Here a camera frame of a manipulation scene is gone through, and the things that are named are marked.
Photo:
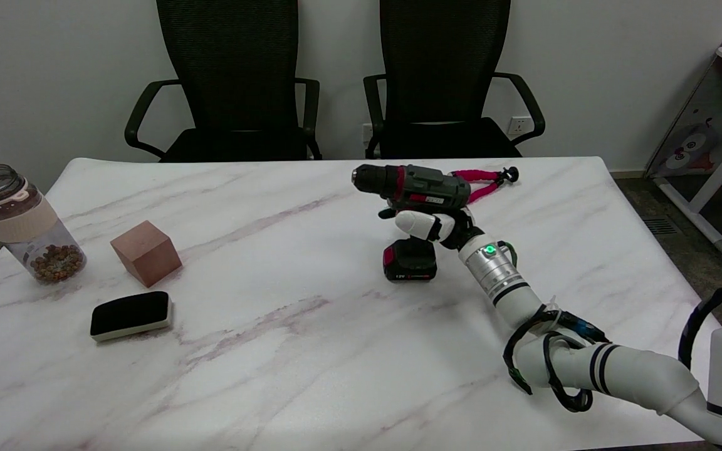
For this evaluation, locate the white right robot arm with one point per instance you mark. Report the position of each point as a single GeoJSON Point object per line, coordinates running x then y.
{"type": "Point", "coordinates": [637, 373]}

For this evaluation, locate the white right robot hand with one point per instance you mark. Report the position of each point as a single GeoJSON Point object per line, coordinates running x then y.
{"type": "Point", "coordinates": [420, 224]}

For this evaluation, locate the white desk with cartoon panel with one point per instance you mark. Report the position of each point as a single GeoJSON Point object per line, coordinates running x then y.
{"type": "Point", "coordinates": [706, 125]}

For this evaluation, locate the white wall socket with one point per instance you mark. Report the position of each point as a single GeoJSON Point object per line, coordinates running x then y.
{"type": "Point", "coordinates": [519, 126]}
{"type": "Point", "coordinates": [366, 132]}

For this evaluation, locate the black whiteboard eraser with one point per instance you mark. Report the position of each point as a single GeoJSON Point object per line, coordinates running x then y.
{"type": "Point", "coordinates": [129, 313]}

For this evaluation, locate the clear jar with nuts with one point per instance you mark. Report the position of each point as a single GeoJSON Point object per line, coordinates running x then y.
{"type": "Point", "coordinates": [29, 228]}

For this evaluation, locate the red flexible mini tripod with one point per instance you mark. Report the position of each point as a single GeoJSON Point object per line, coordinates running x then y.
{"type": "Point", "coordinates": [486, 176]}

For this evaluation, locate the black mesh office chair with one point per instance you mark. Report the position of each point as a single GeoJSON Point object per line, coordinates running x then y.
{"type": "Point", "coordinates": [229, 69]}
{"type": "Point", "coordinates": [442, 69]}

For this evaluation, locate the brown wooden cube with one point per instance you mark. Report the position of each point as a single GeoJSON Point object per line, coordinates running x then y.
{"type": "Point", "coordinates": [146, 254]}

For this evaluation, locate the metal floor vent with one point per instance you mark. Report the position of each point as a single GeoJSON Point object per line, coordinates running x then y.
{"type": "Point", "coordinates": [660, 226]}

